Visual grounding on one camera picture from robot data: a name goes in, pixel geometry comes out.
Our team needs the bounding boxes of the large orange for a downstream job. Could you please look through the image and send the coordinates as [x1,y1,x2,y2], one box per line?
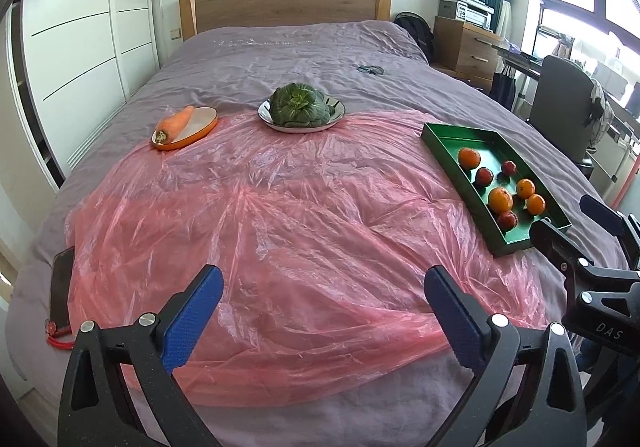
[488,187,513,214]

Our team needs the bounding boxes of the white wardrobe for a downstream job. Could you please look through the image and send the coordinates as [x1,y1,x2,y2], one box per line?
[11,0,158,186]

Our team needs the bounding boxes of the dark blue bag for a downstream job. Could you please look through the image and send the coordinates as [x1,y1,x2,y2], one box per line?
[489,66,516,111]

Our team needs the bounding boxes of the desk with clutter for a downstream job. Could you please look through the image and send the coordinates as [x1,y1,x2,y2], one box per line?
[497,42,639,177]

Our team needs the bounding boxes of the orange carrot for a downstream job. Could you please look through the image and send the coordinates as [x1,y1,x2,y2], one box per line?
[151,106,194,144]

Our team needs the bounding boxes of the rough orange mandarin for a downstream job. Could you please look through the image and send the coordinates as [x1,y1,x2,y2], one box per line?
[458,148,482,170]

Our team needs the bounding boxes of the green leafy cabbage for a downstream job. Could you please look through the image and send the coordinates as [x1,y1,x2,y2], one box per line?
[269,83,335,128]

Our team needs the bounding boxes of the dark glasses on bed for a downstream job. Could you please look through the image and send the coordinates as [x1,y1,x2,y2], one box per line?
[357,66,385,76]

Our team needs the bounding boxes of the black phone red case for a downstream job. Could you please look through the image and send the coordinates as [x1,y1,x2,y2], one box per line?
[48,247,75,337]

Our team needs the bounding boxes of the wooden headboard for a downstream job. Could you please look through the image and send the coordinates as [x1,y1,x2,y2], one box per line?
[179,0,392,40]

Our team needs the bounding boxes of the small orange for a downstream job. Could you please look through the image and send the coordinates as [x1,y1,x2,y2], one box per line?
[525,193,546,216]
[516,178,536,200]

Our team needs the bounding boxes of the red apple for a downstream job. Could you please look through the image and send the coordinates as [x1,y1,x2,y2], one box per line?
[497,211,518,233]
[501,160,518,177]
[474,167,494,188]

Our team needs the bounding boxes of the pink plastic sheet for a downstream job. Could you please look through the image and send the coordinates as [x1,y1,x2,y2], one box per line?
[66,111,547,407]

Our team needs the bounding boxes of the purple bed duvet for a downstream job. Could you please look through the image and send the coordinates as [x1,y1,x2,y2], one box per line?
[4,20,632,447]

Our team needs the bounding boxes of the white metal plate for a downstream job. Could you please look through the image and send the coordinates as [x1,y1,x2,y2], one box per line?
[257,96,346,134]

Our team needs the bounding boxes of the black backpack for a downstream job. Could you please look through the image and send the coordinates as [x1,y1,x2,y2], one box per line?
[394,11,435,62]

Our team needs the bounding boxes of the grey office chair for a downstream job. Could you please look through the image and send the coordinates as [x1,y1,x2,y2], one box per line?
[528,55,604,179]

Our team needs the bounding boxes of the orange white oval dish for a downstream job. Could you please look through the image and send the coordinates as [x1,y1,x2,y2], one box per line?
[150,107,218,151]

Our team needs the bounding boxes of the green rectangular tray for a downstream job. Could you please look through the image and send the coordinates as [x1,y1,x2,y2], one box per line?
[421,123,570,257]

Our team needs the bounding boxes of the wooden nightstand drawers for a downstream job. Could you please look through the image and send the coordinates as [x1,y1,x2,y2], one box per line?
[433,16,504,94]

